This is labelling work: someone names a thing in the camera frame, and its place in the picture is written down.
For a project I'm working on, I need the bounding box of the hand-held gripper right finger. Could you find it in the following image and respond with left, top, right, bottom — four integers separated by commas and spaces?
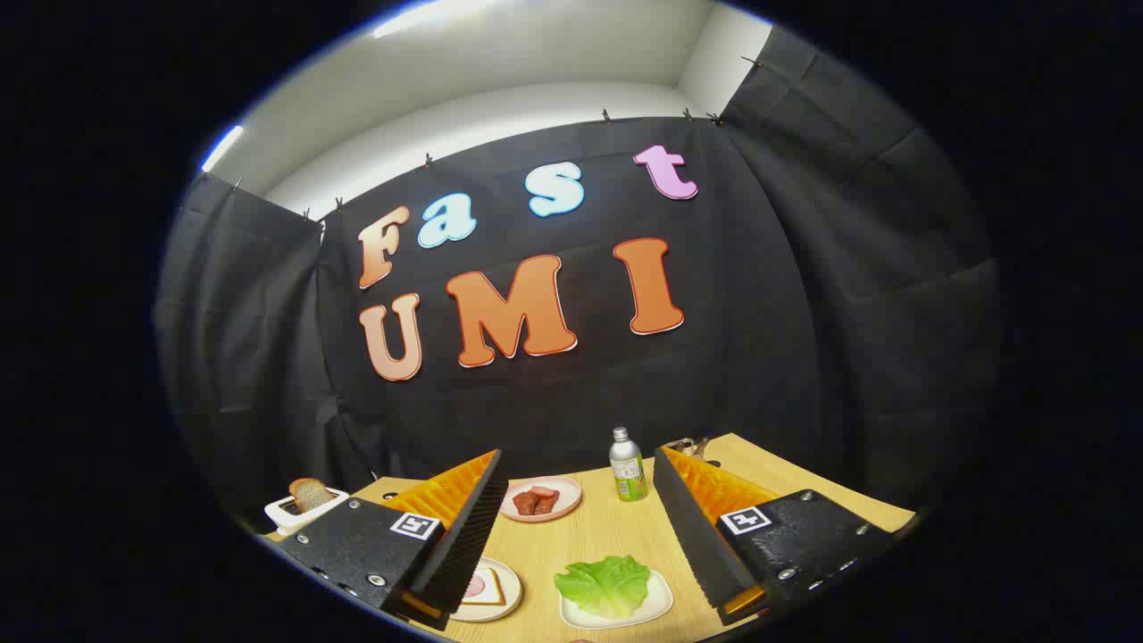
652, 445, 898, 626

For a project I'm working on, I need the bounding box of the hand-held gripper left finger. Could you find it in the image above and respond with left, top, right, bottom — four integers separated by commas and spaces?
277, 449, 510, 631

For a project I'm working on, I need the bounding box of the green lettuce leaf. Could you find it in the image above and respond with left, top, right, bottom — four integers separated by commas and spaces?
554, 555, 653, 619

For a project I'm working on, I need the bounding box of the toasted bread slice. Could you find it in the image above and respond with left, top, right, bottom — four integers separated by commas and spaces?
288, 478, 333, 514

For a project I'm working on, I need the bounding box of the round white plate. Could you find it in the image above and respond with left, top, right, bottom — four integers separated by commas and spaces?
449, 557, 523, 623

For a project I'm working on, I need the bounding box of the white bread slice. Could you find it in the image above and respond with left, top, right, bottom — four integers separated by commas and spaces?
460, 565, 507, 608

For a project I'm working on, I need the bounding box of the white rounded square plate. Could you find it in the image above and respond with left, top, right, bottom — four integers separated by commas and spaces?
559, 570, 675, 630

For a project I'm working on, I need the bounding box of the silver bottle with green label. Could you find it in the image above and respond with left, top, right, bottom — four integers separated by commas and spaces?
609, 427, 649, 502

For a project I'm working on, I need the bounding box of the pink plate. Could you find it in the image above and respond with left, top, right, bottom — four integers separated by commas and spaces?
498, 475, 583, 523

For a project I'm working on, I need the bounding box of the white toaster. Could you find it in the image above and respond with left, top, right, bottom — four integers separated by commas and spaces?
264, 487, 351, 537

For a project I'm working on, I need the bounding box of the ceiling light strip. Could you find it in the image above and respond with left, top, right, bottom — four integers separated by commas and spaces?
201, 125, 244, 172

